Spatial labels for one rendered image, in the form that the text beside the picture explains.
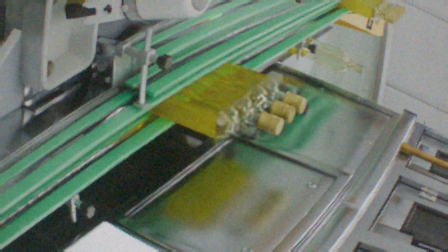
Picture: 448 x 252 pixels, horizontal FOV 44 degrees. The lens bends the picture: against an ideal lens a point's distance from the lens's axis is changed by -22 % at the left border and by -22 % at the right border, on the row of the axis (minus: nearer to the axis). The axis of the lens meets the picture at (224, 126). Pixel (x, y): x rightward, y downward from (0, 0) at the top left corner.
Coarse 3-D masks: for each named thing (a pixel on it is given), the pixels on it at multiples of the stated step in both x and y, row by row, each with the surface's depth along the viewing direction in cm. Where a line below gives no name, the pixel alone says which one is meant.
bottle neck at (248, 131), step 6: (234, 126) 136; (240, 126) 136; (246, 126) 135; (252, 126) 135; (234, 132) 137; (240, 132) 136; (246, 132) 135; (252, 132) 135; (258, 132) 136; (246, 138) 136; (252, 138) 135; (258, 138) 137
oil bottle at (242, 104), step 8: (200, 80) 147; (192, 88) 144; (200, 88) 144; (208, 88) 144; (216, 88) 145; (224, 88) 145; (216, 96) 142; (224, 96) 142; (232, 96) 142; (240, 96) 143; (232, 104) 140; (240, 104) 140; (248, 104) 141; (240, 112) 140; (248, 112) 141; (240, 120) 141
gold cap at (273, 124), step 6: (264, 114) 140; (270, 114) 140; (258, 120) 139; (264, 120) 139; (270, 120) 139; (276, 120) 138; (282, 120) 139; (258, 126) 140; (264, 126) 139; (270, 126) 138; (276, 126) 138; (282, 126) 140; (270, 132) 140; (276, 132) 139
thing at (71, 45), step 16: (48, 0) 107; (64, 0) 121; (48, 16) 108; (64, 16) 124; (48, 32) 111; (64, 32) 126; (80, 32) 127; (96, 32) 126; (48, 48) 123; (64, 48) 129; (80, 48) 129; (64, 64) 126; (80, 64) 127; (48, 80) 119; (64, 80) 122
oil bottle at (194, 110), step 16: (176, 96) 140; (192, 96) 140; (208, 96) 141; (160, 112) 142; (176, 112) 140; (192, 112) 138; (208, 112) 136; (224, 112) 136; (192, 128) 140; (208, 128) 137; (224, 128) 136
